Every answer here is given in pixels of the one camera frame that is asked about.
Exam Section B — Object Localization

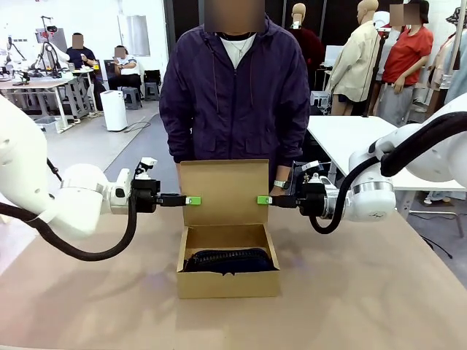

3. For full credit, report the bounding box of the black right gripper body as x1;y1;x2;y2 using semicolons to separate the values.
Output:
295;182;328;219

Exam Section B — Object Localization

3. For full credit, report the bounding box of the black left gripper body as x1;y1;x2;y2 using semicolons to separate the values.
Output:
131;178;163;214

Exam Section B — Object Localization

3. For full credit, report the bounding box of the blue zipper pouch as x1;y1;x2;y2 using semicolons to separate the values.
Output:
183;247;275;275

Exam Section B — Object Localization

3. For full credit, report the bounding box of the brown cardboard box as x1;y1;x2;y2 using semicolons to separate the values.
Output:
176;159;282;300

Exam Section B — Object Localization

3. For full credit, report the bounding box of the white table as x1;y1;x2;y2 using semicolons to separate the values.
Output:
307;115;467;220

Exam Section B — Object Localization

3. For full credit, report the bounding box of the white air purifier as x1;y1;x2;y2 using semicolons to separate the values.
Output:
99;90;128;132

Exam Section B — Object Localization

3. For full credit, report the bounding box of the person in purple jacket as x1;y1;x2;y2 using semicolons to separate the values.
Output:
159;0;311;190

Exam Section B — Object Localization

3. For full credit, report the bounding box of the grey plastic stool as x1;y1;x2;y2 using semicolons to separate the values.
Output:
144;82;162;101
121;86;144;111

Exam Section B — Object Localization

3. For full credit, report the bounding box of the grey storage bin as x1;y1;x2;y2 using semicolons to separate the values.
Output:
34;116;61;134

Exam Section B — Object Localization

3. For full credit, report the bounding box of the seated person in white shirt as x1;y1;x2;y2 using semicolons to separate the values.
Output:
108;45;144;91

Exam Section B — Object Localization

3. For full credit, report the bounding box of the mannequin with beige jacket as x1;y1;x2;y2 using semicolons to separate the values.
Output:
325;0;383;117

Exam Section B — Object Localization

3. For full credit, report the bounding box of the white computer monitor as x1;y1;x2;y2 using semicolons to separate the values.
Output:
324;44;346;69

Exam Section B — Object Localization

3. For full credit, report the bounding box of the mannequin with dark red garment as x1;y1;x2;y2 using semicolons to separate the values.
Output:
290;2;326;90

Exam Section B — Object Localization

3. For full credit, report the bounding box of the seated person in navy shirt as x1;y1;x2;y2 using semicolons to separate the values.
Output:
66;32;99;71

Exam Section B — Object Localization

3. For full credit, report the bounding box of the white desk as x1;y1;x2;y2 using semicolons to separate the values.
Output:
0;77;76;133

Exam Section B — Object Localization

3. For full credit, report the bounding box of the person in red t-shirt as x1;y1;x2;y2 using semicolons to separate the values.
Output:
379;0;435;127

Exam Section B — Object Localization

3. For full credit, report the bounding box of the clothes rack with garments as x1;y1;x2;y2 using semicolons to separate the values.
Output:
425;7;467;114

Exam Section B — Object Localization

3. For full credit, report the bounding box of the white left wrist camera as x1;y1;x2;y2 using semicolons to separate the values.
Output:
135;157;158;180

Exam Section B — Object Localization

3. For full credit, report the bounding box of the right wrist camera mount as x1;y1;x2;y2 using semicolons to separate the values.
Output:
301;161;332;185

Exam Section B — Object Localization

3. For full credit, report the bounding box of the black sleeved left arm cable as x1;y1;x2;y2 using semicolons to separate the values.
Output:
0;187;142;263

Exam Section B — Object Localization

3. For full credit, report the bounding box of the black sleeved arm cable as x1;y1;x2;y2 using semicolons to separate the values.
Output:
0;187;142;263
308;111;467;235

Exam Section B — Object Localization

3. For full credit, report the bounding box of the thin black cable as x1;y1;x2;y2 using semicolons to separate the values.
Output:
46;157;63;182

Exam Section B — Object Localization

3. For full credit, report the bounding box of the black sleeved right arm cable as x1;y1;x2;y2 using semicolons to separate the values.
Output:
308;111;467;235

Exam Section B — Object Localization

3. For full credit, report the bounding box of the black floor cable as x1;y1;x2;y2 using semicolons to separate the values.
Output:
407;210;454;260

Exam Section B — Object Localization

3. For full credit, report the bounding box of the white wall panel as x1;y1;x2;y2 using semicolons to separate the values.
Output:
126;15;151;58

